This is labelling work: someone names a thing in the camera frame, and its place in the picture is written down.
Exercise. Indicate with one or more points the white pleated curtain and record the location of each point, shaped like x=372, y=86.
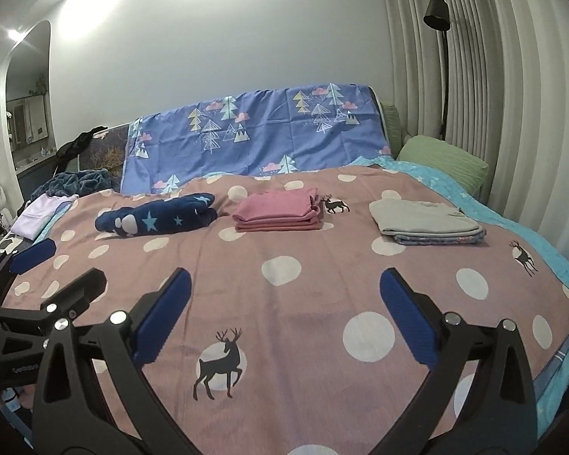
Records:
x=526, y=104

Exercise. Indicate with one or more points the patterned folded cloth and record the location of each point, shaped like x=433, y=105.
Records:
x=436, y=241

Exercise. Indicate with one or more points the dark blue fluffy blanket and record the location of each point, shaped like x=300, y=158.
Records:
x=80, y=181

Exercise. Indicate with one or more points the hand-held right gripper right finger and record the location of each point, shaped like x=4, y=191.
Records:
x=403, y=313

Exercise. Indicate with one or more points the wall mirror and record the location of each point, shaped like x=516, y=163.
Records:
x=28, y=118

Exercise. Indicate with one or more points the pink long-sleeve shirt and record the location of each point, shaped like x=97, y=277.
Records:
x=275, y=208

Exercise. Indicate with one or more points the black floor lamp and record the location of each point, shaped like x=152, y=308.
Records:
x=437, y=14

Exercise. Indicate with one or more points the lavender garment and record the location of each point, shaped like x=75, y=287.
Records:
x=38, y=213

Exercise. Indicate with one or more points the black garment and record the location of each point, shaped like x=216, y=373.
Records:
x=78, y=144

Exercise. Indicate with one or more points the green pillow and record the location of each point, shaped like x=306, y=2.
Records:
x=445, y=161

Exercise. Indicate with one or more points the mauve polka dot blanket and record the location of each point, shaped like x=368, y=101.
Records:
x=313, y=294

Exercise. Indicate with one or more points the grey folded garment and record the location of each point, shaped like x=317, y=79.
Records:
x=422, y=215

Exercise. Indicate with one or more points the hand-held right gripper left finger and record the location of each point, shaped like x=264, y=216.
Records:
x=168, y=313

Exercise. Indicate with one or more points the blue tree print sheet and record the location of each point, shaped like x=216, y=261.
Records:
x=265, y=142

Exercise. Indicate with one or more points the green cushion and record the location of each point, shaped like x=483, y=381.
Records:
x=392, y=125

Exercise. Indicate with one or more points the black white printed cloth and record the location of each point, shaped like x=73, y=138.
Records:
x=7, y=245

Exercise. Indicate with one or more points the navy star print garment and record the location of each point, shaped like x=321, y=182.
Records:
x=170, y=215

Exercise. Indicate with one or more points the dark tree print headboard panel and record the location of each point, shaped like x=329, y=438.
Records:
x=106, y=151

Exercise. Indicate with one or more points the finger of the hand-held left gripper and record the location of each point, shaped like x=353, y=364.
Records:
x=33, y=256
x=80, y=291

